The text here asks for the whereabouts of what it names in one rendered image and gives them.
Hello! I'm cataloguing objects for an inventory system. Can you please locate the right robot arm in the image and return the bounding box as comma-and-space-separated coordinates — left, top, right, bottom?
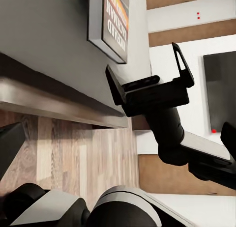
106, 42, 236, 190

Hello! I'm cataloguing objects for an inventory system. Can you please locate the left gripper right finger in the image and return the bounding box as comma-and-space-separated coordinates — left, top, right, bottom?
220, 121, 236, 161

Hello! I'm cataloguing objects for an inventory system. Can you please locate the hardback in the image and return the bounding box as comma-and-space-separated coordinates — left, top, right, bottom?
87, 0, 129, 64

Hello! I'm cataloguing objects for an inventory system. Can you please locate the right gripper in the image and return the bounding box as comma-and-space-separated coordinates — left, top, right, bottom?
106, 42, 195, 136

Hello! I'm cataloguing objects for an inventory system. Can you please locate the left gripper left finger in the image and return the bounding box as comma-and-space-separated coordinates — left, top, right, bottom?
0, 122, 26, 181

